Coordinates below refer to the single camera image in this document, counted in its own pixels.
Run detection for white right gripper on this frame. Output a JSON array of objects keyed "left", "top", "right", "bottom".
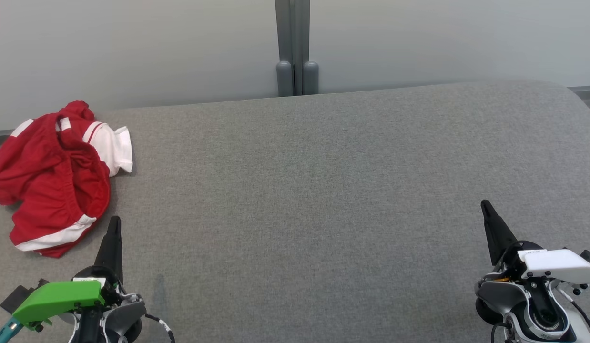
[{"left": 481, "top": 200, "right": 590, "bottom": 286}]

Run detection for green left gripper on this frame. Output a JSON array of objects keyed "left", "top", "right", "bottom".
[{"left": 11, "top": 216, "right": 124, "bottom": 332}]

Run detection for red Bulls print shorts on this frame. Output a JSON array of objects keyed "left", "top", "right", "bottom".
[{"left": 0, "top": 112, "right": 112, "bottom": 259}]

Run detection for red and white jersey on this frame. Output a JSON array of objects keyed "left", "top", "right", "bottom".
[{"left": 9, "top": 100, "right": 133, "bottom": 178}]

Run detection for black white striped cable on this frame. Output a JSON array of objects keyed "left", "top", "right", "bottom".
[{"left": 143, "top": 312, "right": 175, "bottom": 343}]

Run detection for teal plug left camera cable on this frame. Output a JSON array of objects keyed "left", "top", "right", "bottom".
[{"left": 0, "top": 317, "right": 24, "bottom": 343}]

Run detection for grey partition post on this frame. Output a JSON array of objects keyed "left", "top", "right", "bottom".
[{"left": 275, "top": 0, "right": 319, "bottom": 97}]

